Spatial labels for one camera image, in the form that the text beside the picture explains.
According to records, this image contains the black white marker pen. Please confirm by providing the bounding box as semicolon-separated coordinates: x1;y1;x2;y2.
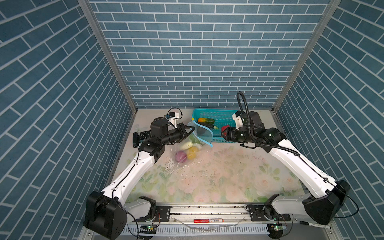
300;221;331;230

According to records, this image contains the yellow toy potato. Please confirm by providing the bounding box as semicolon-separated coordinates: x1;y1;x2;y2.
186;146;200;160

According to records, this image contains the red toy pepper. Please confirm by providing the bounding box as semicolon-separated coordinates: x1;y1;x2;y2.
221;125;231;136

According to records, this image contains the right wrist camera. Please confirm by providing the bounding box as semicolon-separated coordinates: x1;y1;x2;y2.
232;110;265;128

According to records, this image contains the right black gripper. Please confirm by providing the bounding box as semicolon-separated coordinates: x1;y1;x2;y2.
220;124;255;144

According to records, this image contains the black toy eggplant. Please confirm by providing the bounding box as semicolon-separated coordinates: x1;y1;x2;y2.
200;123;219;130

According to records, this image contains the orange green toy cucumber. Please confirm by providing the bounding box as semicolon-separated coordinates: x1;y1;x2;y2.
198;118;215;125

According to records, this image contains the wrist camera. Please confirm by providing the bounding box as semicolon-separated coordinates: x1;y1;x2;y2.
150;108;183;138
232;110;265;128

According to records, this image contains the clear zip top bag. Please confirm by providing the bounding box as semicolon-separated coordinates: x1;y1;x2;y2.
166;119;214;174

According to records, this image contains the teal plastic basket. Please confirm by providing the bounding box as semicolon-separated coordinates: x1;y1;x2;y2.
192;109;237;143

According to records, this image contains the red marker pen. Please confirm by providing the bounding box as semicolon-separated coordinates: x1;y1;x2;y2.
194;219;224;224

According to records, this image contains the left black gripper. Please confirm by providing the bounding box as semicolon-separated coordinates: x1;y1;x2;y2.
159;123;195;147

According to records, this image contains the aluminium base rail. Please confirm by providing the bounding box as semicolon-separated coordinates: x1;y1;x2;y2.
115;204;342;240

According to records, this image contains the purple toy onion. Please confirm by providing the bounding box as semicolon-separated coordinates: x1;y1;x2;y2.
175;151;188;163

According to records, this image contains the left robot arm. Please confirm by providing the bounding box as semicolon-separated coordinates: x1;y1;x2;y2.
83;118;195;240

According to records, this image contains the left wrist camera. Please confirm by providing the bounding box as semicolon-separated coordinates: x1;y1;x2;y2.
150;108;183;138

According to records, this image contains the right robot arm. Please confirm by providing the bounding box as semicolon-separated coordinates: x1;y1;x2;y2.
254;128;351;225

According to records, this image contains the black desk calculator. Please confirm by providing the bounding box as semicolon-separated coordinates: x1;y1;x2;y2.
132;131;151;148

